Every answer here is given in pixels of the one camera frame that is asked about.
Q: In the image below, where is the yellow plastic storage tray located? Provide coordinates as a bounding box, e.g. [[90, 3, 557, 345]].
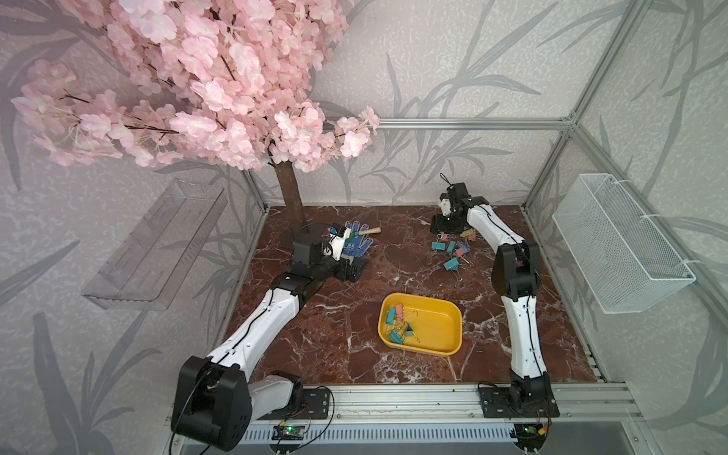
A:
[[377, 293, 463, 358]]

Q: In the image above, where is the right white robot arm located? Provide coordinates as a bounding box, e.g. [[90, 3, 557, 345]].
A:
[[430, 182, 560, 419]]

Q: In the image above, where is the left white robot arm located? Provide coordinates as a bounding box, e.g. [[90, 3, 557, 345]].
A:
[[171, 222, 373, 451]]

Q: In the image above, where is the blue dotted work glove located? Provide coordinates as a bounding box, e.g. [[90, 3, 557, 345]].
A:
[[341, 221, 373, 258]]

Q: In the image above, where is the left green circuit board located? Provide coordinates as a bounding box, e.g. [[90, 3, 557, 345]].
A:
[[272, 423, 308, 441]]

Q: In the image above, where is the pink blossom artificial tree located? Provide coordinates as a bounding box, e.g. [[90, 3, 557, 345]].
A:
[[13, 1, 380, 234]]

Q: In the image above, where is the right circuit board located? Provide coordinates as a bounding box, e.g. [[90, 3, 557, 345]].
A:
[[510, 421, 552, 454]]

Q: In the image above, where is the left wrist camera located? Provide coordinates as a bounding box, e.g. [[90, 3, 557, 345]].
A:
[[323, 226, 352, 261]]

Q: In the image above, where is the green wooden-handled garden tool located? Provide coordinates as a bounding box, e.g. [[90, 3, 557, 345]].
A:
[[352, 227, 382, 238]]

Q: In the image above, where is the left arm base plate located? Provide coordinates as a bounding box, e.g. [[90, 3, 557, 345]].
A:
[[291, 386, 334, 420]]

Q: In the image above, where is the white wire mesh basket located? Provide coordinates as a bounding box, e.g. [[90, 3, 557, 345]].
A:
[[553, 174, 697, 314]]

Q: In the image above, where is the clear acrylic wall shelf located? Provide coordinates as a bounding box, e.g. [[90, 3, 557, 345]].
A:
[[82, 179, 228, 311]]

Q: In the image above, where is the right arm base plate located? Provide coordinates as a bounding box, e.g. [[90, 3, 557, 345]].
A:
[[477, 378, 560, 419]]

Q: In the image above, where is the aluminium front rail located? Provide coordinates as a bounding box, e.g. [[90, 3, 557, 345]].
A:
[[234, 383, 646, 449]]

